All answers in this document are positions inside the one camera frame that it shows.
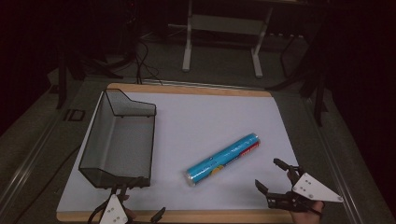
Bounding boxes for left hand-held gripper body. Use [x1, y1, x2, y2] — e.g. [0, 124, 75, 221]
[98, 193, 134, 224]

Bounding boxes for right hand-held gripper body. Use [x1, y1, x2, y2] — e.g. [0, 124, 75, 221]
[265, 172, 345, 217]

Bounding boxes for blue plastic wrap roll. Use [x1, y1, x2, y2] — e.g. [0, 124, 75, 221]
[185, 133, 262, 187]

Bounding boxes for black wire mesh basket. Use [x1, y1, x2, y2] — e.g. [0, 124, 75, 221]
[78, 88, 157, 189]

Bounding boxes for person's left hand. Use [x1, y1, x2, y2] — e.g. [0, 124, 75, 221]
[123, 207, 137, 221]

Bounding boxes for person's right hand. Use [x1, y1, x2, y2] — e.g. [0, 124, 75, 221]
[289, 200, 325, 224]

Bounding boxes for black stand leg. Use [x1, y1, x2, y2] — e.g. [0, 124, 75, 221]
[312, 69, 329, 128]

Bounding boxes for black floor socket plate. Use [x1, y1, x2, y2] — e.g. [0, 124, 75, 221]
[63, 108, 86, 122]

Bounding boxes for white table mat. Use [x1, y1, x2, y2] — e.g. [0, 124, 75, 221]
[56, 91, 300, 214]

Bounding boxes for white metal stand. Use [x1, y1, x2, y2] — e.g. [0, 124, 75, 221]
[181, 0, 275, 79]

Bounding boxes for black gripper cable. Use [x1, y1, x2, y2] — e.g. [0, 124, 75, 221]
[88, 203, 107, 224]

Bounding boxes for metal floor rail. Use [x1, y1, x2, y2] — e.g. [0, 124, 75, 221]
[0, 116, 64, 216]
[302, 96, 366, 224]

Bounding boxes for thin black floor cable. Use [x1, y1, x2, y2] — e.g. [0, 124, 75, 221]
[12, 144, 82, 224]

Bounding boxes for black cables on floor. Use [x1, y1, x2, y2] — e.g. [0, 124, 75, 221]
[134, 38, 163, 86]

